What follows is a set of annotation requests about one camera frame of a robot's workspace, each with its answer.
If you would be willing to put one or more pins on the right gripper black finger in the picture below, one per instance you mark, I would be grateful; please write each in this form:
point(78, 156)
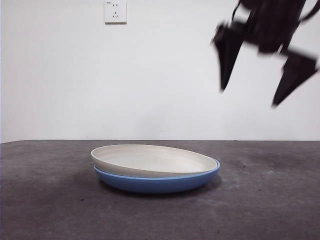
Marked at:
point(228, 50)
point(295, 75)

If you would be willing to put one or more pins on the white plate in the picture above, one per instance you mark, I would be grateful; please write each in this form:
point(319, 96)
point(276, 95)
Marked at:
point(150, 160)

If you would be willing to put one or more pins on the blue plate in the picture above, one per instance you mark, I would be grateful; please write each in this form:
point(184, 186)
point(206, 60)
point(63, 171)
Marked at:
point(155, 185)

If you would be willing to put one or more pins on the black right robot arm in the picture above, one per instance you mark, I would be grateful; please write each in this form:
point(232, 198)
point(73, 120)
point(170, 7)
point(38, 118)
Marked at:
point(270, 22)

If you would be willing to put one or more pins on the white wall socket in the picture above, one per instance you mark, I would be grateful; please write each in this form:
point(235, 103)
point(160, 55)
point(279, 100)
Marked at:
point(115, 12)

